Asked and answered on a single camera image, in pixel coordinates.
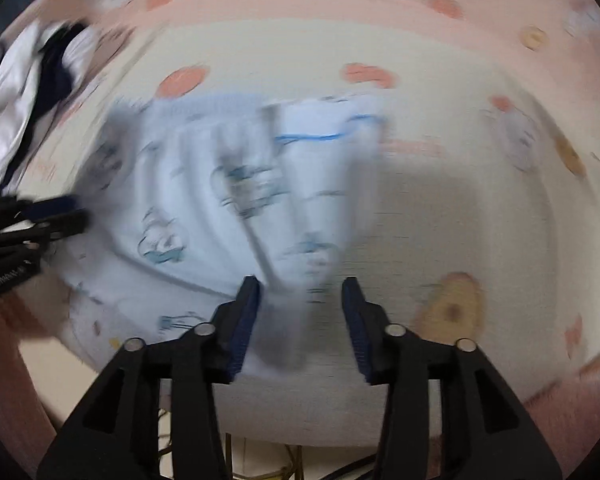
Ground gold wire frame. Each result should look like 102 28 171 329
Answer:
155 407 381 480

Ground pink and cream printed blanket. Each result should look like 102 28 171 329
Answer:
0 0 600 450

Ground light blue printed pants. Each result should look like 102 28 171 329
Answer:
62 91 392 380

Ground white and navy garment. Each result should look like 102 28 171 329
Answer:
0 20 102 197

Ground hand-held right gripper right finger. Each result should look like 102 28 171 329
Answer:
340 276 564 480

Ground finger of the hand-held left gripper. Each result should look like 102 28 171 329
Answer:
0 195 81 231
0 209 90 254

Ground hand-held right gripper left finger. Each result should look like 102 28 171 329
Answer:
36 275 261 480

